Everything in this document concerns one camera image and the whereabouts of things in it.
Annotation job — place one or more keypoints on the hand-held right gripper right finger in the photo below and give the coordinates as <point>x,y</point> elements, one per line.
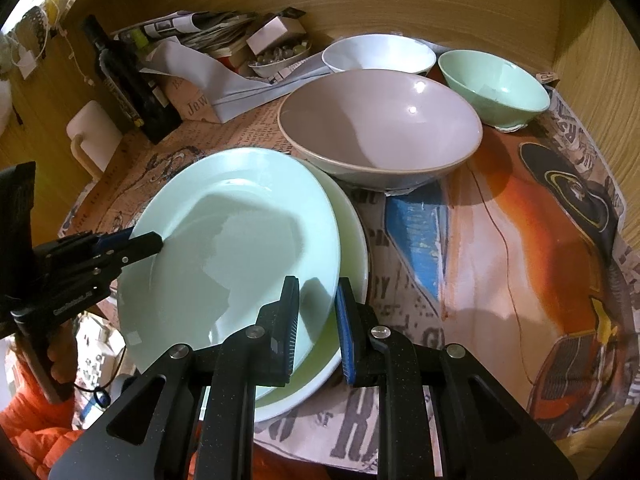
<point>346,335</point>

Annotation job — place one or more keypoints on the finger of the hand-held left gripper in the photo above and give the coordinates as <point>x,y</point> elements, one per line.
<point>137,250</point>
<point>112,241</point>

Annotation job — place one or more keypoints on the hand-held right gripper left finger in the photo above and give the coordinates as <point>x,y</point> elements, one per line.
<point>287,335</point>

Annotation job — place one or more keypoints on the mint green plate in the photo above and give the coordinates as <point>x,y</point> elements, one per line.
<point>225,240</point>

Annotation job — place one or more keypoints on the white plate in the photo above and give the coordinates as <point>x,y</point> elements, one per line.
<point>352,240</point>

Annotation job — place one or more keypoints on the pinkish grey bowl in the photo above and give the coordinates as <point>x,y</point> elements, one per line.
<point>380,125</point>

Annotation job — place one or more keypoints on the white bowl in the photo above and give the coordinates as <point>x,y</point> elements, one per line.
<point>375,52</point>

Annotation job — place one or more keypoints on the mint green bowl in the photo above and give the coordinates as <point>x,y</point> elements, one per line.
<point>490,85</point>

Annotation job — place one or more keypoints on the person's left hand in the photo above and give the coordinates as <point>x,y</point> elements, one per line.
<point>62,355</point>

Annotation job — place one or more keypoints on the dark wine bottle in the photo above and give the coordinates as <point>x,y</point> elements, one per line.
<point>130,90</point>

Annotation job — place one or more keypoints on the newspaper print mat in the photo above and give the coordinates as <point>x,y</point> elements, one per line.
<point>500,240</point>

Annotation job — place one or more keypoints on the folded white paper sheet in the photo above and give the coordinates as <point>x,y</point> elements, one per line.
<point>200,77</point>

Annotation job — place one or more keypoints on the white charger plug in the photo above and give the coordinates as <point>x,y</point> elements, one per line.
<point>26,64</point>

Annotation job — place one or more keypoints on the pile of booklets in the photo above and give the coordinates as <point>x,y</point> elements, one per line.
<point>222,45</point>

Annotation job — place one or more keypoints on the small dish of beads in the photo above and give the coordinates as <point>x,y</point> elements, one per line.
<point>277,62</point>

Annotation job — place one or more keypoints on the rolled newspapers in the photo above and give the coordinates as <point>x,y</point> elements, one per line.
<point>200,22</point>

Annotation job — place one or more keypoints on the small white card box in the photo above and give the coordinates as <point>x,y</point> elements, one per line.
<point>272,32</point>

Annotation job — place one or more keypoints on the small paper tag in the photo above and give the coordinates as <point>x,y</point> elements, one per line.
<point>547,78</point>

